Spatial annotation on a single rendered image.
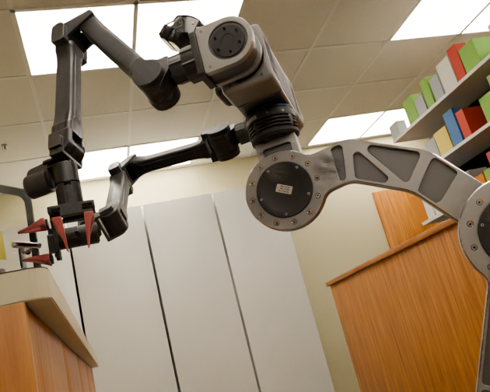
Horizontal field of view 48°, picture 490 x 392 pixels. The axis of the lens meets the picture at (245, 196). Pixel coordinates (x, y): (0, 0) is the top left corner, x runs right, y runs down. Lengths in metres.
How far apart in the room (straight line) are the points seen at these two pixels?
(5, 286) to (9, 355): 0.08
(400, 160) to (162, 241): 3.51
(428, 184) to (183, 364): 3.46
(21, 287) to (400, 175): 0.89
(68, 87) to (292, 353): 3.60
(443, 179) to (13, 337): 0.96
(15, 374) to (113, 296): 3.86
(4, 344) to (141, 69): 0.80
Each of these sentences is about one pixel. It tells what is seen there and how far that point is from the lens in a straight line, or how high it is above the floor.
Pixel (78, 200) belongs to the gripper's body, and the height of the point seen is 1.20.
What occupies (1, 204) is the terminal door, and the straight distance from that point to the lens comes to 1.65.
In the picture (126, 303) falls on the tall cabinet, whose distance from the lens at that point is 4.55.
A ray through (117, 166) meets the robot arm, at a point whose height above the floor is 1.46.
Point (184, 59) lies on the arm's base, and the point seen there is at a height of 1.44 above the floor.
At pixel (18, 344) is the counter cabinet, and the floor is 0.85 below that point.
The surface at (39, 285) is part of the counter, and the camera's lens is 0.72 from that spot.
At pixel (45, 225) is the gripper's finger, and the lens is 1.58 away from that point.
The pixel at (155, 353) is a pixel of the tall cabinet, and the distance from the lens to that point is 4.52.
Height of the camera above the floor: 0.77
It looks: 16 degrees up
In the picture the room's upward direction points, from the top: 15 degrees counter-clockwise
